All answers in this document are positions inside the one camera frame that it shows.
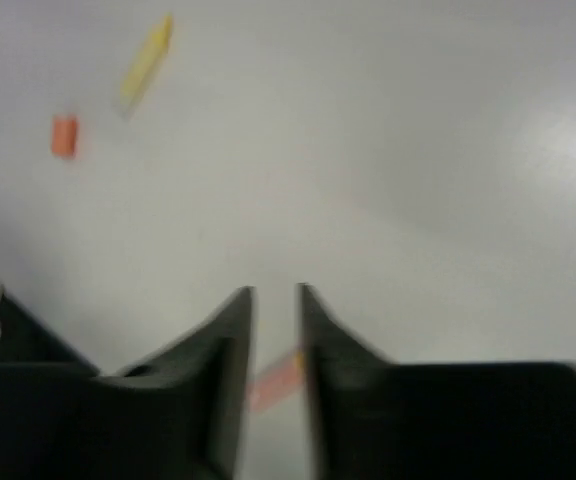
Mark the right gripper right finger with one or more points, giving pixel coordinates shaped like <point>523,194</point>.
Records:
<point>371,418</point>

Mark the pink orange highlighter marker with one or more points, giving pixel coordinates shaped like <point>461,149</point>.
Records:
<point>276,382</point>

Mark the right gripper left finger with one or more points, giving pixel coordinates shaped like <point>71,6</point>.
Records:
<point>175,415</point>

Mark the yellow highlighter marker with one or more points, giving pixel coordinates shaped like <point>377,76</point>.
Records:
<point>144,65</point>

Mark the red orange marker cap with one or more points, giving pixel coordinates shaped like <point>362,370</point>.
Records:
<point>64,136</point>

